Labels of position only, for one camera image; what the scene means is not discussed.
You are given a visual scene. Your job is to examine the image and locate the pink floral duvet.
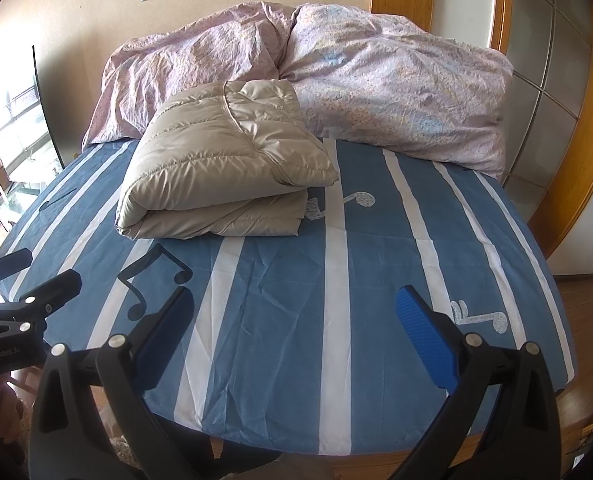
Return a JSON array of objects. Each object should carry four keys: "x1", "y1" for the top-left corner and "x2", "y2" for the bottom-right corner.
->
[{"x1": 81, "y1": 2, "x2": 515, "y2": 181}]

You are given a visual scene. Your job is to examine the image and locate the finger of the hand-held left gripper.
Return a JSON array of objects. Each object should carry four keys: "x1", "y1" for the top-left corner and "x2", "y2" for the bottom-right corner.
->
[
  {"x1": 0, "y1": 269, "x2": 83, "y2": 343},
  {"x1": 0, "y1": 247, "x2": 34, "y2": 301}
]

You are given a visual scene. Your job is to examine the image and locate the window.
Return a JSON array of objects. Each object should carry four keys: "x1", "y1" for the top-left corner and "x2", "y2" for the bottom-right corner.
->
[{"x1": 0, "y1": 45, "x2": 67, "y2": 261}]

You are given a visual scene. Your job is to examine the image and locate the blue white striped bed sheet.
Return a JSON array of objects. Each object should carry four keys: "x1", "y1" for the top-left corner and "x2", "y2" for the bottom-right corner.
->
[{"x1": 0, "y1": 135, "x2": 576, "y2": 456}]

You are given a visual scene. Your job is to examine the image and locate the person's left hand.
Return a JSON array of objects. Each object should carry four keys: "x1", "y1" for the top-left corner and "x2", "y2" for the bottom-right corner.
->
[{"x1": 0, "y1": 377, "x2": 27, "y2": 461}]

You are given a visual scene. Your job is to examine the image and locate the beige puffer jacket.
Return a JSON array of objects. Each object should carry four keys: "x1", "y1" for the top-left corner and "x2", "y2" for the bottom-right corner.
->
[{"x1": 115, "y1": 79, "x2": 340, "y2": 239}]

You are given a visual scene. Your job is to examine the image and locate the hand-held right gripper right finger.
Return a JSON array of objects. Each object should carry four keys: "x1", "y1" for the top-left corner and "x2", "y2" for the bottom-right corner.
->
[{"x1": 395, "y1": 285, "x2": 562, "y2": 480}]

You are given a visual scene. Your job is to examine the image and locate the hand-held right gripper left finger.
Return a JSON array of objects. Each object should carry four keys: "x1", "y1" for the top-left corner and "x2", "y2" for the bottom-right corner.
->
[{"x1": 29, "y1": 286, "x2": 195, "y2": 480}]

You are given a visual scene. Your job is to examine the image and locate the frosted glass door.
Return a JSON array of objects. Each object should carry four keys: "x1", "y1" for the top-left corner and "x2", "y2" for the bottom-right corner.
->
[{"x1": 501, "y1": 0, "x2": 593, "y2": 223}]

